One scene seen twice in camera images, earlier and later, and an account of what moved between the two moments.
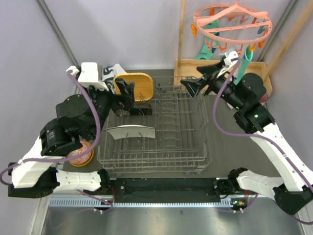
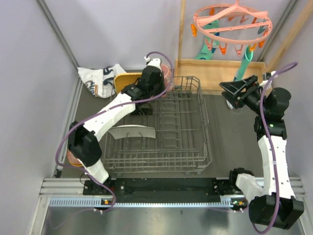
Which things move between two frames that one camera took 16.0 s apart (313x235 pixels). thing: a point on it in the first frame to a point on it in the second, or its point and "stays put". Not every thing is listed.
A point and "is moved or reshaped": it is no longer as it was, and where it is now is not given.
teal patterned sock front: (247, 57) stays put
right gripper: (193, 85) to (236, 88)
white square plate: (131, 130) stays put
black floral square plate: (138, 109) stays put
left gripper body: (104, 101) to (157, 90)
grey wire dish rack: (181, 144) stays put
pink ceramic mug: (263, 98) is moved or reshaped
